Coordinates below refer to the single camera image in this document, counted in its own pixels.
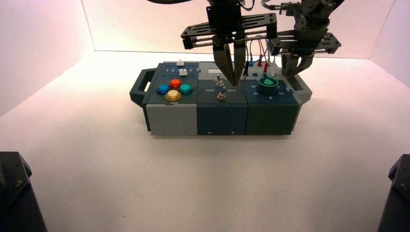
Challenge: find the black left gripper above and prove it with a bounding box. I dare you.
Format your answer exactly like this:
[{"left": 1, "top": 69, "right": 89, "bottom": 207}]
[{"left": 181, "top": 0, "right": 278, "bottom": 87}]

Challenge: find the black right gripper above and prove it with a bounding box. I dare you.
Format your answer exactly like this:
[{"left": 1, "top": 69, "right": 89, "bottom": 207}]
[{"left": 267, "top": 13, "right": 342, "bottom": 78}]

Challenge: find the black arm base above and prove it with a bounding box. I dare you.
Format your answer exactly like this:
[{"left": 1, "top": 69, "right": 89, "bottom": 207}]
[
  {"left": 0, "top": 151, "right": 48, "bottom": 232},
  {"left": 377, "top": 154, "right": 410, "bottom": 232}
]

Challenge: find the green rotary knob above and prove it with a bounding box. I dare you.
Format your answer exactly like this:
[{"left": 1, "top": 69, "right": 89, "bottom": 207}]
[{"left": 257, "top": 72, "right": 278, "bottom": 96}]

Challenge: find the green push button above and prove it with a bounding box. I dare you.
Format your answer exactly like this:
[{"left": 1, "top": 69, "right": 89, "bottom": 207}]
[{"left": 178, "top": 84, "right": 194, "bottom": 96}]

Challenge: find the grey teal control box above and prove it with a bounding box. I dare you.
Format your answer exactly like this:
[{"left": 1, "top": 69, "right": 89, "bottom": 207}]
[{"left": 129, "top": 60, "right": 313, "bottom": 136}]

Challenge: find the yellow push button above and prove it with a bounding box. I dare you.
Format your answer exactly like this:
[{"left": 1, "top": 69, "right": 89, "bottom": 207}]
[{"left": 165, "top": 90, "right": 182, "bottom": 102}]

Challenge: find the blue jumper cable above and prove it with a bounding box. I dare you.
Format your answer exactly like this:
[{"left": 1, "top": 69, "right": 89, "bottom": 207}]
[{"left": 249, "top": 36, "right": 269, "bottom": 67}]

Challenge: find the white jumper cable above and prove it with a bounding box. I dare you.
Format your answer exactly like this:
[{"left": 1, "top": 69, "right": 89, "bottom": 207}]
[{"left": 267, "top": 55, "right": 277, "bottom": 78}]

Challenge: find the red jumper cable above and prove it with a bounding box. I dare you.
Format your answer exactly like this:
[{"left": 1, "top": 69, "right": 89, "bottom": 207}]
[{"left": 257, "top": 39, "right": 269, "bottom": 73}]

